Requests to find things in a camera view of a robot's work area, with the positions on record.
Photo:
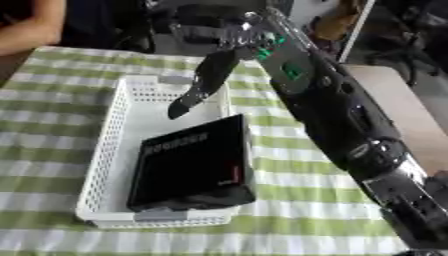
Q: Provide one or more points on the person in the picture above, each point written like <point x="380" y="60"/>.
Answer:
<point x="29" y="26"/>

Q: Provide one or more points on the black box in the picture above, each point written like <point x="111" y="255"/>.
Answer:
<point x="192" y="163"/>

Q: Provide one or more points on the white perforated plastic basket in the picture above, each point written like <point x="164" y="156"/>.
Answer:
<point x="134" y="133"/>

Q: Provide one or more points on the black office chair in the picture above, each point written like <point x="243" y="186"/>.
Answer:
<point x="204" y="23"/>

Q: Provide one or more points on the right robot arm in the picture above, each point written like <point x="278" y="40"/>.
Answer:
<point x="344" y="113"/>

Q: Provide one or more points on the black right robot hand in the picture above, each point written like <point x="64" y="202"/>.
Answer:
<point x="211" y="76"/>

